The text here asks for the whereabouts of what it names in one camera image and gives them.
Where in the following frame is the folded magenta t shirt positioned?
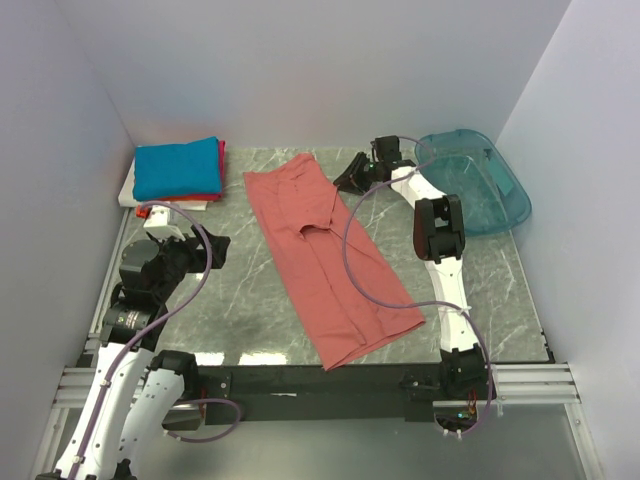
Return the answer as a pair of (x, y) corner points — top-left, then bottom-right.
(191, 140), (226, 201)

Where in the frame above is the white board under stack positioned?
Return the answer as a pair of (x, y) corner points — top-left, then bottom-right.
(118, 161), (208, 211)

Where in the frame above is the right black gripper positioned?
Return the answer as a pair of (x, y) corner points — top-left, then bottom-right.
(332, 153), (382, 196)

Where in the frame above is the folded orange t shirt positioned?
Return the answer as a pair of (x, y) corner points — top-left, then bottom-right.
(157, 195), (209, 204)

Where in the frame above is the teal plastic bin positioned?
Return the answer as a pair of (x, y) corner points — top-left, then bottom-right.
(414, 129), (532, 237)

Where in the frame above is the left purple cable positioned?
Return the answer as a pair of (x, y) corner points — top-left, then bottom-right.
(67, 200), (244, 480)

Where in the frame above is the purple cable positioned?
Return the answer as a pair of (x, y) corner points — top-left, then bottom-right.
(67, 200), (244, 480)
(340, 136), (494, 437)

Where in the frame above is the aluminium frame rail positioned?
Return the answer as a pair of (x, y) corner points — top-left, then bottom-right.
(29, 209), (601, 480)

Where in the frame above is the salmon pink t shirt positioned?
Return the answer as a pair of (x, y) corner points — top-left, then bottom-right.
(244, 153), (424, 370)

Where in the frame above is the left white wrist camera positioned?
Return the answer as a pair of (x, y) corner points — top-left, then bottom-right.
(135, 204), (185, 242)

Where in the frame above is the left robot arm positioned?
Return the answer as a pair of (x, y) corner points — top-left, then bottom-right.
(39, 225), (231, 479)

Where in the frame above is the folded blue t shirt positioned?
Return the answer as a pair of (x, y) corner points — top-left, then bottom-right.
(133, 136), (220, 202)

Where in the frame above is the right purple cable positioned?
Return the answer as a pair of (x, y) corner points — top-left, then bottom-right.
(340, 136), (494, 437)

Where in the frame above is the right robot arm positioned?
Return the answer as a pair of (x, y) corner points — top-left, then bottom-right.
(334, 135), (494, 399)

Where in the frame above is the black base beam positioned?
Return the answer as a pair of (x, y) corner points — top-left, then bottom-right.
(193, 363), (499, 426)

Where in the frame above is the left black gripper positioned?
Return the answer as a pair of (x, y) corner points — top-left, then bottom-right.
(149, 223), (230, 301)

